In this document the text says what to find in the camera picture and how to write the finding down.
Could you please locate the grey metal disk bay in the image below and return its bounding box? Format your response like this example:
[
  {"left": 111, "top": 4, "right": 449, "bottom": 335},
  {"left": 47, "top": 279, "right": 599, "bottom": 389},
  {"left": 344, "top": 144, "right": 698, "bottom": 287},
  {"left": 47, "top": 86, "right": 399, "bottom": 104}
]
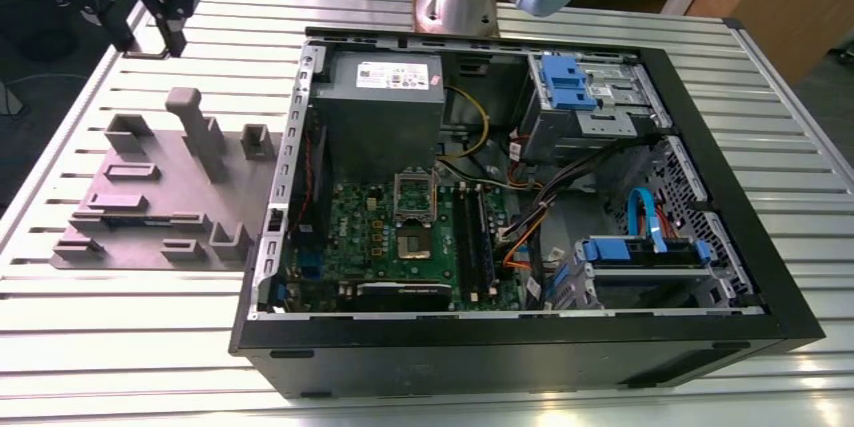
[
  {"left": 518, "top": 51, "right": 674, "bottom": 164},
  {"left": 571, "top": 235, "right": 739, "bottom": 312}
]

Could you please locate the wooden cabinet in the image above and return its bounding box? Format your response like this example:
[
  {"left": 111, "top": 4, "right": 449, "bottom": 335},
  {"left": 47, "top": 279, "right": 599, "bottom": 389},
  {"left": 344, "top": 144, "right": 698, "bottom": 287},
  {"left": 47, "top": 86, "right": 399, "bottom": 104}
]
[{"left": 686, "top": 0, "right": 854, "bottom": 86}]

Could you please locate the grey parts rack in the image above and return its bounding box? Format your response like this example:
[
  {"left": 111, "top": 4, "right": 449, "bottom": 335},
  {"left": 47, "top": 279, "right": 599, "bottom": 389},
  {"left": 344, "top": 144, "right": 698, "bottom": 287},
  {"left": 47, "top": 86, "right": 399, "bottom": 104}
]
[{"left": 50, "top": 86, "right": 280, "bottom": 272}]

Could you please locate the grey power supply unit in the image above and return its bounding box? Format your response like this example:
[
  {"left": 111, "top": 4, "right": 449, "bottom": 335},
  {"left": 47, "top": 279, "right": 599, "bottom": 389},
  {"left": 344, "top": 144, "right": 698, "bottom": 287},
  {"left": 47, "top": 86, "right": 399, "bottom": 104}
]
[{"left": 311, "top": 50, "right": 447, "bottom": 179}]

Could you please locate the blue plastic drive latch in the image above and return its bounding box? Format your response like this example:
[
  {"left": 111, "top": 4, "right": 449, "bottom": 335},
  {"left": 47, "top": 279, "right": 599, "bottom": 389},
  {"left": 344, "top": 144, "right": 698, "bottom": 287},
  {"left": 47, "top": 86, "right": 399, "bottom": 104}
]
[
  {"left": 550, "top": 86, "right": 601, "bottom": 111},
  {"left": 541, "top": 55, "right": 590, "bottom": 93}
]

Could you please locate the blue SATA wire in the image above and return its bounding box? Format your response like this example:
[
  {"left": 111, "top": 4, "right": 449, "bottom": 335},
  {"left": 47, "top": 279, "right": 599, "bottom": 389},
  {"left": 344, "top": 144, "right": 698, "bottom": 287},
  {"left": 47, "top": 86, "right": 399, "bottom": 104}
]
[
  {"left": 543, "top": 266, "right": 570, "bottom": 308},
  {"left": 626, "top": 187, "right": 670, "bottom": 254}
]

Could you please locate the RAM stick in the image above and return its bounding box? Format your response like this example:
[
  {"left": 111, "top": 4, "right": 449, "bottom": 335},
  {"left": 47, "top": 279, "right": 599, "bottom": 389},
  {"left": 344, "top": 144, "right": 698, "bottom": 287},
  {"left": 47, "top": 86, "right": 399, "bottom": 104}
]
[{"left": 99, "top": 215, "right": 180, "bottom": 229}]

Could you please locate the CPU socket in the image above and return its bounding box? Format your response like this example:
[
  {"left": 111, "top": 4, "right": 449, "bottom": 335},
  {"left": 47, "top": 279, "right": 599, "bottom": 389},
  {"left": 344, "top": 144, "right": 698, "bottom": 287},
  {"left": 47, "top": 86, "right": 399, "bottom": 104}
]
[{"left": 394, "top": 224, "right": 441, "bottom": 261}]

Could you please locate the orange wire bundle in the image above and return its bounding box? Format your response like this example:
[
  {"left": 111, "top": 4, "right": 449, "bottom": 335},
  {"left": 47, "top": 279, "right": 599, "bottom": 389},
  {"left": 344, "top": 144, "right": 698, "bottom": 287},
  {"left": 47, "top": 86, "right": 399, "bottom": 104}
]
[{"left": 501, "top": 240, "right": 535, "bottom": 273}]

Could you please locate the black RAM slot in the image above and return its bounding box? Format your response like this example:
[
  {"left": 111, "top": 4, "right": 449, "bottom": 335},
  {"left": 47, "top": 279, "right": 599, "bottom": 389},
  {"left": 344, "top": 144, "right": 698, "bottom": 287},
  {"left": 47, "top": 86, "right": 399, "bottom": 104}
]
[
  {"left": 453, "top": 184, "right": 487, "bottom": 298},
  {"left": 470, "top": 184, "right": 501, "bottom": 296}
]

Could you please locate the black sleeved cable bundle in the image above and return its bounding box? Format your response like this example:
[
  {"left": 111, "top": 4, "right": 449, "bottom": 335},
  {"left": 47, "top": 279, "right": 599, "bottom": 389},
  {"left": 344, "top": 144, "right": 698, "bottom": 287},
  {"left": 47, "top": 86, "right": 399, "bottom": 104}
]
[{"left": 499, "top": 134, "right": 669, "bottom": 243}]

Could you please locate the black graphics card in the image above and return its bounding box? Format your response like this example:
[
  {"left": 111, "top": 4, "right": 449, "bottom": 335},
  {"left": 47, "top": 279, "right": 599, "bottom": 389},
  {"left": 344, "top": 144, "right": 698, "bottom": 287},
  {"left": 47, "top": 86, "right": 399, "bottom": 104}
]
[{"left": 336, "top": 280, "right": 454, "bottom": 313}]

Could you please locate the hard disk in blue carrier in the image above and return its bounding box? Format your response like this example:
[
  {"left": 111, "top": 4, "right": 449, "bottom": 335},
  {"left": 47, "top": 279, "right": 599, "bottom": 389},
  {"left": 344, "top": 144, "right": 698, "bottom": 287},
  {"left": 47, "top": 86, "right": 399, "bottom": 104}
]
[{"left": 577, "top": 238, "right": 714, "bottom": 269}]

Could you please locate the yellow wire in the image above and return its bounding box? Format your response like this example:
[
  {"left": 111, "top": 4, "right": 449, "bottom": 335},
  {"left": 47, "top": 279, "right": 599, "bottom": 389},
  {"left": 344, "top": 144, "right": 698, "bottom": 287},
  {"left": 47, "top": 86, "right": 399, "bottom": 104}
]
[{"left": 437, "top": 84, "right": 493, "bottom": 162}]

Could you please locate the green motherboard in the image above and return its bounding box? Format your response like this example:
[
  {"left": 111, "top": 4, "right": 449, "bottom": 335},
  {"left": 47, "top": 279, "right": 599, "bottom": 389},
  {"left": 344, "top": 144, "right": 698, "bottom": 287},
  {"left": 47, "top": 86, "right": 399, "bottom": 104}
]
[{"left": 286, "top": 179, "right": 529, "bottom": 313}]

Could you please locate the red black twisted wire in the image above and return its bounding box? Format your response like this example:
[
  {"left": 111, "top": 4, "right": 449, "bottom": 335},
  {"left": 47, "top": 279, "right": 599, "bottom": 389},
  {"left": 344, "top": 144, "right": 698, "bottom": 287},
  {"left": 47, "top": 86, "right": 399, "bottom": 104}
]
[{"left": 295, "top": 126, "right": 315, "bottom": 228}]

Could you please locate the black PC case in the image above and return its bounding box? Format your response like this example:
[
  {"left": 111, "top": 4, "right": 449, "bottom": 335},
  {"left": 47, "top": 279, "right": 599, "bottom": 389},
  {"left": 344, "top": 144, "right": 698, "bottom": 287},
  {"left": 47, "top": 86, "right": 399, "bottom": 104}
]
[{"left": 228, "top": 25, "right": 827, "bottom": 399}]

